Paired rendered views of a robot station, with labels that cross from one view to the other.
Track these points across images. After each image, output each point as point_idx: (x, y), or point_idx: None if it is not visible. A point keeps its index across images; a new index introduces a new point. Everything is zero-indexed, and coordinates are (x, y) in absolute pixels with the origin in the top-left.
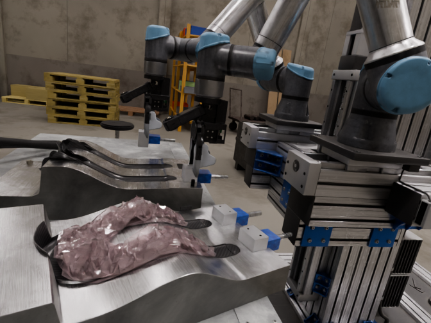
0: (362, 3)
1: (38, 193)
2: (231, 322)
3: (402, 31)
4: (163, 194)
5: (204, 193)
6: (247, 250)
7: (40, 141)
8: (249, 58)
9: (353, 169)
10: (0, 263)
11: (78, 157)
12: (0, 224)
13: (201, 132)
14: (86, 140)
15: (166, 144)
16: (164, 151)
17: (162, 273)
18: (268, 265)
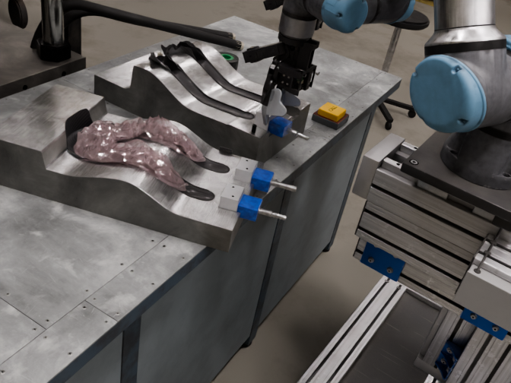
0: None
1: (129, 87)
2: (155, 238)
3: (452, 15)
4: (221, 128)
5: (305, 152)
6: (217, 204)
7: (198, 31)
8: (320, 1)
9: (425, 188)
10: (42, 121)
11: (174, 64)
12: (65, 100)
13: (274, 75)
14: (274, 39)
15: (372, 74)
16: (350, 83)
17: (113, 172)
18: (212, 219)
